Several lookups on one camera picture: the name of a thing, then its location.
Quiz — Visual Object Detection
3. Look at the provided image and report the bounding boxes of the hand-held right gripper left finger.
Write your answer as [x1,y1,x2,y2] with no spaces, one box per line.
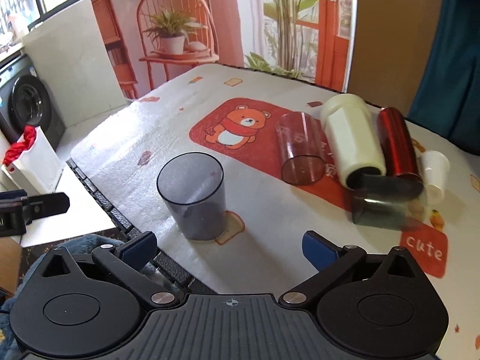
[39,231,182,308]

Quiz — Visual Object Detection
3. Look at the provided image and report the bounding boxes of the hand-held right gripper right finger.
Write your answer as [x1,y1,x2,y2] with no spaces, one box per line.
[278,230,430,310]

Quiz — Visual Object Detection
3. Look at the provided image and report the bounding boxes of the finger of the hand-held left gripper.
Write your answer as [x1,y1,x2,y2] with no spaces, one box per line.
[25,192,70,226]

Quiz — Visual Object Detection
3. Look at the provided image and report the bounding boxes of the grey transparent cup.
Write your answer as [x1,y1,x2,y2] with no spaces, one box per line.
[156,151,227,241]

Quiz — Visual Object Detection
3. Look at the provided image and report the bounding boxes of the dark smoky transparent cup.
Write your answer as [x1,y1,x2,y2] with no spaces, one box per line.
[352,173,426,231]

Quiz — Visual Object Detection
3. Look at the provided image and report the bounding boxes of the pink transparent cup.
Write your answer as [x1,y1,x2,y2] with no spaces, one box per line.
[276,112,327,185]

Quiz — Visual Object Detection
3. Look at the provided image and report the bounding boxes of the cream plastic cup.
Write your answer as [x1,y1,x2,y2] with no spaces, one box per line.
[320,92,387,189]

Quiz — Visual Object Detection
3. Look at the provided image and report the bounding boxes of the red metallic cup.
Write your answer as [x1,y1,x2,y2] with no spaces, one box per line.
[377,107,421,181]

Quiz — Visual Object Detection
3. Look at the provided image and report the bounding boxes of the small white cup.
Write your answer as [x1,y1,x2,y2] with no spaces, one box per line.
[419,150,450,205]

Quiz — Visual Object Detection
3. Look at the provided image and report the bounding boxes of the white basket with red cloth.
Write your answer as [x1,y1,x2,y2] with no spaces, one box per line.
[0,125,64,196]

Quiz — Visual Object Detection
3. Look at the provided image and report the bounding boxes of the brown wooden board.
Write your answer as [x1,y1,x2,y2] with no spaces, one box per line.
[0,238,22,296]

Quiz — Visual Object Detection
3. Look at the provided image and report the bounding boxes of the red cloth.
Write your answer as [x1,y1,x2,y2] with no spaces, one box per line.
[3,125,38,166]

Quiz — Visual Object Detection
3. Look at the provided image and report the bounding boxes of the grey washing machine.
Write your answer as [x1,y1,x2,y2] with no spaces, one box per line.
[0,54,67,151]

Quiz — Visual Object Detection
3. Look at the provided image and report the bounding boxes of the bear printed table mat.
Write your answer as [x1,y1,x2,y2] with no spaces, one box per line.
[70,64,480,347]

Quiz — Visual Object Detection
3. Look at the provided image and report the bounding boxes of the blue curtain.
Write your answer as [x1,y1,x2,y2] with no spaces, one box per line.
[407,0,480,155]

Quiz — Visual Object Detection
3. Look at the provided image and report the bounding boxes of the wall poster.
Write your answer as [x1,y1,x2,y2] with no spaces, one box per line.
[84,0,361,101]

